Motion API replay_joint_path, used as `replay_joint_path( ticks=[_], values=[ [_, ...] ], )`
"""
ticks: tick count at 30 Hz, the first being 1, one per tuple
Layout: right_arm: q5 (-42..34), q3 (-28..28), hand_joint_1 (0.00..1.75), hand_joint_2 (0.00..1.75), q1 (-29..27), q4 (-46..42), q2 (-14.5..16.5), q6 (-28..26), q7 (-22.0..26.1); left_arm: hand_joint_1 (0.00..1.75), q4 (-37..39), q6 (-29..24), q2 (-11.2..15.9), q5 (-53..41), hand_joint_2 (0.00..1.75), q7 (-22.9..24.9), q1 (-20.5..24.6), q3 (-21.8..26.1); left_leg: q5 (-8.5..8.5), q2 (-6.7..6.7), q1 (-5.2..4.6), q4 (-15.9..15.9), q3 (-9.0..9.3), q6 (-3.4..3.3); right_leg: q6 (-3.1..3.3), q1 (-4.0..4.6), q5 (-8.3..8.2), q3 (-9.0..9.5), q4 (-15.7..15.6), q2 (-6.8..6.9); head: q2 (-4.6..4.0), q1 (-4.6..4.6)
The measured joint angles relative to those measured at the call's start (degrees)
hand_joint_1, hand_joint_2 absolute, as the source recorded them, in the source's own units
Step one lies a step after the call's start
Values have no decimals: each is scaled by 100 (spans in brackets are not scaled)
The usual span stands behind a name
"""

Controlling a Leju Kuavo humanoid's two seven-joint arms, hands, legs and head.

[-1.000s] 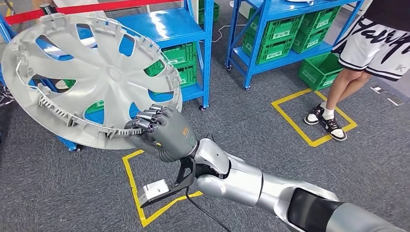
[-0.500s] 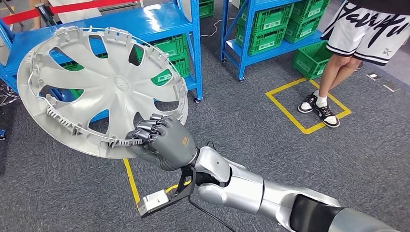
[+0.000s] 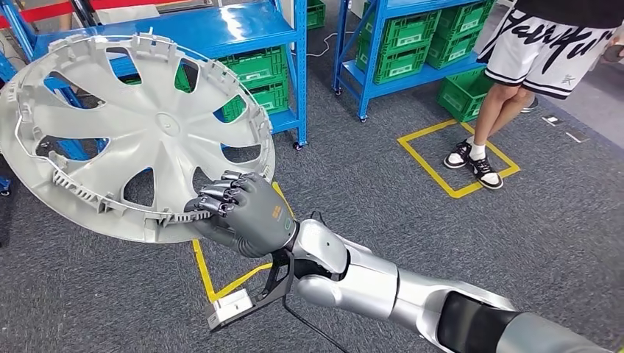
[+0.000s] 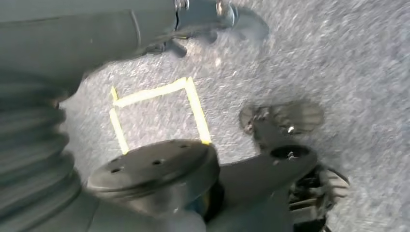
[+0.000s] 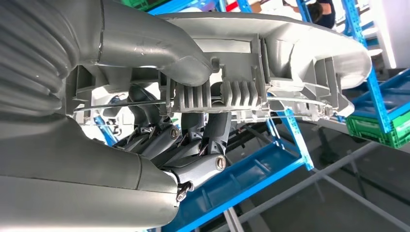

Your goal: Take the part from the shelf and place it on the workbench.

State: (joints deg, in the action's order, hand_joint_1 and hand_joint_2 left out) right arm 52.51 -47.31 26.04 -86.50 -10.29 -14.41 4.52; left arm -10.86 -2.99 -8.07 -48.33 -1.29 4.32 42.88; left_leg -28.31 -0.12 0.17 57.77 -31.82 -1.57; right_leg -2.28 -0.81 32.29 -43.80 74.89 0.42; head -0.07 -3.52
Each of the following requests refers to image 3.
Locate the yellow floor tape square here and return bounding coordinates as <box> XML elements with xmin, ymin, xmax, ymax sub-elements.
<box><xmin>191</xmin><ymin>181</ymin><xmax>294</xmax><ymax>304</ymax></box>
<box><xmin>397</xmin><ymin>119</ymin><xmax>521</xmax><ymax>200</ymax></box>

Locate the white floor cable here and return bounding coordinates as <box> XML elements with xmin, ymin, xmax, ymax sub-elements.
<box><xmin>307</xmin><ymin>31</ymin><xmax>356</xmax><ymax>58</ymax></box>

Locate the red barrier belt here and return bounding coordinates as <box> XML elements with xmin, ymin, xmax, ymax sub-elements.
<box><xmin>0</xmin><ymin>0</ymin><xmax>147</xmax><ymax>28</ymax></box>

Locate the white board panel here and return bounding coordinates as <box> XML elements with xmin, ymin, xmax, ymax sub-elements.
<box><xmin>278</xmin><ymin>0</ymin><xmax>296</xmax><ymax>29</ymax></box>

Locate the green plastic crate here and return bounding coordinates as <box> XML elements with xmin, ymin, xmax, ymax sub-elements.
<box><xmin>436</xmin><ymin>67</ymin><xmax>494</xmax><ymax>123</ymax></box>
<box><xmin>221</xmin><ymin>80</ymin><xmax>291</xmax><ymax>123</ymax></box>
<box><xmin>355</xmin><ymin>36</ymin><xmax>433</xmax><ymax>85</ymax></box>
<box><xmin>119</xmin><ymin>62</ymin><xmax>199</xmax><ymax>93</ymax></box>
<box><xmin>377</xmin><ymin>8</ymin><xmax>442</xmax><ymax>50</ymax></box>
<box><xmin>426</xmin><ymin>29</ymin><xmax>489</xmax><ymax>69</ymax></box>
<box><xmin>435</xmin><ymin>0</ymin><xmax>497</xmax><ymax>41</ymax></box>
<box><xmin>218</xmin><ymin>46</ymin><xmax>288</xmax><ymax>90</ymax></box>
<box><xmin>307</xmin><ymin>0</ymin><xmax>327</xmax><ymax>30</ymax></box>

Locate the person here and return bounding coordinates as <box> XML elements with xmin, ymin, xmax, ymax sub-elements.
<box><xmin>442</xmin><ymin>0</ymin><xmax>624</xmax><ymax>191</ymax></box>

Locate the grey plastic wheel cover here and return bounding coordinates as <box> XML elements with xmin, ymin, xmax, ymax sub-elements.
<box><xmin>0</xmin><ymin>32</ymin><xmax>277</xmax><ymax>245</ymax></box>

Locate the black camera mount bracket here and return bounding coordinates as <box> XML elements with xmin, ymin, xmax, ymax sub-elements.
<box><xmin>246</xmin><ymin>251</ymin><xmax>296</xmax><ymax>313</ymax></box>

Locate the black stanchion post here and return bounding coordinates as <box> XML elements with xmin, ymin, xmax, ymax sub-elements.
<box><xmin>68</xmin><ymin>0</ymin><xmax>99</xmax><ymax>28</ymax></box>

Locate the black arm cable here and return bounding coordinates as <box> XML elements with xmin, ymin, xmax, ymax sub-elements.
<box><xmin>283</xmin><ymin>294</ymin><xmax>350</xmax><ymax>353</ymax></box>

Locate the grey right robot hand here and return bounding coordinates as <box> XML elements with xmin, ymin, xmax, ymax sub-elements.
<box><xmin>184</xmin><ymin>170</ymin><xmax>299</xmax><ymax>259</ymax></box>

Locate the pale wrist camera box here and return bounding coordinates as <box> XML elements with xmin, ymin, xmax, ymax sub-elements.
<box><xmin>207</xmin><ymin>288</ymin><xmax>255</xmax><ymax>332</ymax></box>

